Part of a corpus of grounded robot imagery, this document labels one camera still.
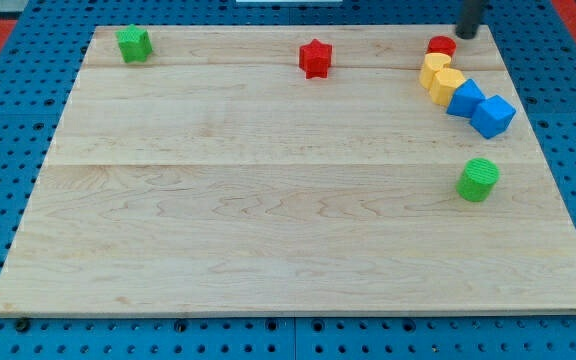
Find blue triangle block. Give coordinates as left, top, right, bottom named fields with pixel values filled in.
left=447, top=79, right=486, bottom=118

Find wooden board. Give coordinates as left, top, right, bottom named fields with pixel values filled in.
left=0, top=25, right=576, bottom=318

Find red cylinder block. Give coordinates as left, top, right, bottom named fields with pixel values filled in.
left=426, top=35, right=457, bottom=57

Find green cylinder block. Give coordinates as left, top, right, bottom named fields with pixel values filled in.
left=456, top=158, right=500, bottom=202

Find red star block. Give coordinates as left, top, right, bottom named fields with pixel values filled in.
left=299, top=39, right=333, bottom=79

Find green star block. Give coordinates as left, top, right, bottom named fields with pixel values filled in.
left=115, top=24, right=153, bottom=63

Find yellow hexagon block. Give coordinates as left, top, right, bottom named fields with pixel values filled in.
left=429, top=68, right=466, bottom=106

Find blue cube block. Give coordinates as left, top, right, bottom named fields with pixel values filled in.
left=470, top=95, right=516, bottom=139

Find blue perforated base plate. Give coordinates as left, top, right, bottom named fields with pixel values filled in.
left=0, top=1, right=576, bottom=359

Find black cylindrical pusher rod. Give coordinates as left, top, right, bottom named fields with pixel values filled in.
left=455, top=0, right=488, bottom=40

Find yellow heart block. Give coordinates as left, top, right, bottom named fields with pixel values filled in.
left=419, top=52, right=452, bottom=90

